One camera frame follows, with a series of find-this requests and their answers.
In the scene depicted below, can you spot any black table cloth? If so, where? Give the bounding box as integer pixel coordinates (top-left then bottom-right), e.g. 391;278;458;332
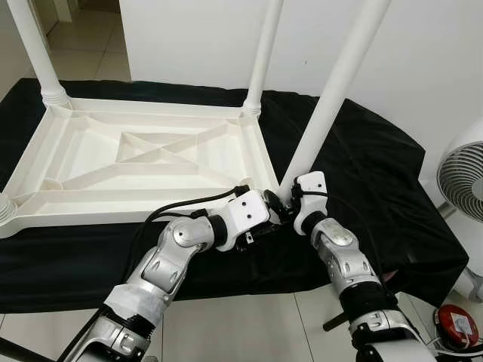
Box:
0;78;470;314

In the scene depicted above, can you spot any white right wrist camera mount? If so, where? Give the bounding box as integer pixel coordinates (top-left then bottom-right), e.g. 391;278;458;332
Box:
293;171;329;235

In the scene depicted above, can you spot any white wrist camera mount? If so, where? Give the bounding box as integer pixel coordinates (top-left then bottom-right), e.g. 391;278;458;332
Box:
225;190;272;250
293;171;329;235

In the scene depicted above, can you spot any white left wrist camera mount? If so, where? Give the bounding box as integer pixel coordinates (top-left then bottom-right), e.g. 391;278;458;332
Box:
225;190;272;250

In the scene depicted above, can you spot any white floor cable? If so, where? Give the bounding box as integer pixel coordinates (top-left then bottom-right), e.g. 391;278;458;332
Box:
426;332;483;360

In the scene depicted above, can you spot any white plastic children tabletop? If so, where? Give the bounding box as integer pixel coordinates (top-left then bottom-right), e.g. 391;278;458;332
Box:
0;97;284;238

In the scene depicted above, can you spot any red round floor device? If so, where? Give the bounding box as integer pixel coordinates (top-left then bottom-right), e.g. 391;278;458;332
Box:
436;304;480;349

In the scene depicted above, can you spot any white round fan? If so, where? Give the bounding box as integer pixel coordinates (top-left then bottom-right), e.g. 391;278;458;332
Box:
436;140;483;219

